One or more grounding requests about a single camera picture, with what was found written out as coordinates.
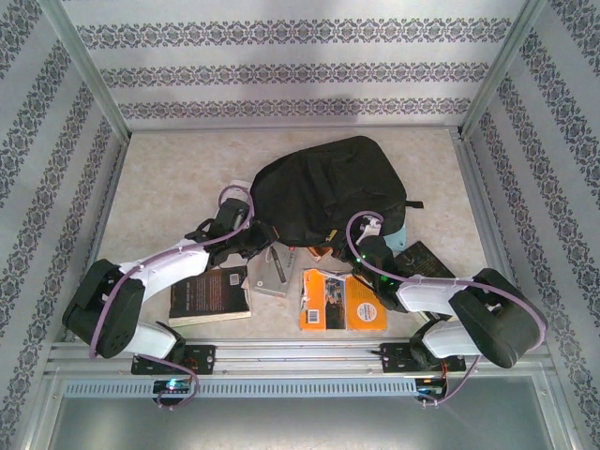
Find black book with gold print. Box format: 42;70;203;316
392;240;457;282

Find black backpack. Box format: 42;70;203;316
249;135;424;249

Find grey pen box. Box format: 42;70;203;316
250;246;301;299

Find black paperback book with barcode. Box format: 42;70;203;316
167;265;253;328

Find left controller board with LED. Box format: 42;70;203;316
153;379;193;395

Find grey metal panel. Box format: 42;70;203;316
44;396;571;450

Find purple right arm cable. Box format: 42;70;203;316
346;211;548;409

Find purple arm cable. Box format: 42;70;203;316
87;185;257;413
346;211;548;409

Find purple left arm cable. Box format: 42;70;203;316
87;185;257;413

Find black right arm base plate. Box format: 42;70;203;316
380;341;466;375

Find aluminium mounting rail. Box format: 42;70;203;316
44;339;552;376

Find aluminium back rail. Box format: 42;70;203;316
125;122;466;133

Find aluminium side rail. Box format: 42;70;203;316
450;129;534;338
65;135;130;341

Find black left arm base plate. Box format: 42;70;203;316
130;344;218;376

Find grey slotted cable duct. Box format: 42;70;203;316
63;377;540;398

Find aluminium frame post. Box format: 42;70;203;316
37;0;131;140
460;0;548;140

